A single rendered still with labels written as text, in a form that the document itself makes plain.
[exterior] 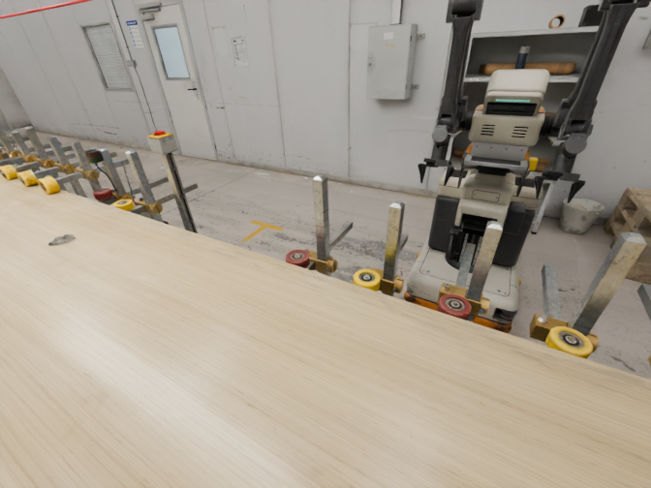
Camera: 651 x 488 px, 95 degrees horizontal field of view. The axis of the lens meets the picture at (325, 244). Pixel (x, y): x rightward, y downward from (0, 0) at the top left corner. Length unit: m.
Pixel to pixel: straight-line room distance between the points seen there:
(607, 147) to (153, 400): 3.54
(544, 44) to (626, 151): 1.12
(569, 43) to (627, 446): 2.99
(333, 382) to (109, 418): 0.44
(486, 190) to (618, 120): 1.99
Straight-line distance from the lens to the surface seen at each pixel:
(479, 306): 0.97
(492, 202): 1.72
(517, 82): 1.55
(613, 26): 1.37
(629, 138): 3.59
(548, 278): 1.20
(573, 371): 0.85
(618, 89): 3.49
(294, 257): 1.01
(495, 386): 0.75
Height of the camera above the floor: 1.48
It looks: 33 degrees down
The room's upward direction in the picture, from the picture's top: 2 degrees counter-clockwise
